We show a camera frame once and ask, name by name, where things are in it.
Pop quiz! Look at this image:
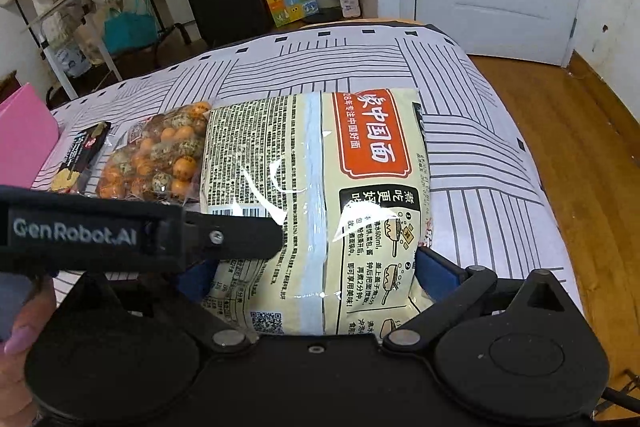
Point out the teal tote bag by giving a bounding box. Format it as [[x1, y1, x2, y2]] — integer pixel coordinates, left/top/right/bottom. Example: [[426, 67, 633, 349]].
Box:
[[103, 0, 158, 55]]

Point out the black cracker pack far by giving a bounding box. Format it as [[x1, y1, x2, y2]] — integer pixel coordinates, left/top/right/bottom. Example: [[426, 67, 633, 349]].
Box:
[[50, 120, 112, 194]]

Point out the beige noodle packet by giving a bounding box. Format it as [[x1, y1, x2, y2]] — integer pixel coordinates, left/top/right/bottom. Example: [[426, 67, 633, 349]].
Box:
[[200, 88, 432, 337]]

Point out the striped white bed sheet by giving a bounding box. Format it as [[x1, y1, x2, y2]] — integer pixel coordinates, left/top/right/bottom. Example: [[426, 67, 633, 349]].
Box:
[[34, 23, 578, 329]]

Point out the pink storage box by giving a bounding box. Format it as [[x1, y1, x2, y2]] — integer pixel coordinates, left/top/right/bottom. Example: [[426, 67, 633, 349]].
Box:
[[0, 83, 60, 187]]

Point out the white clothes rack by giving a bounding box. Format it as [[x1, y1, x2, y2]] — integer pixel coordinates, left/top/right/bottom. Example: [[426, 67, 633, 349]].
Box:
[[25, 0, 122, 101]]

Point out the left hand with pink nails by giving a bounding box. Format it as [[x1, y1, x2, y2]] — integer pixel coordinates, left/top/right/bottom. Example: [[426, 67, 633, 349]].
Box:
[[1, 277, 56, 426]]

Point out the clear bag of coated nuts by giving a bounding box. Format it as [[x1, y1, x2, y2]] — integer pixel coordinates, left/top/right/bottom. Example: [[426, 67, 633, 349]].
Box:
[[96, 101, 210, 205]]

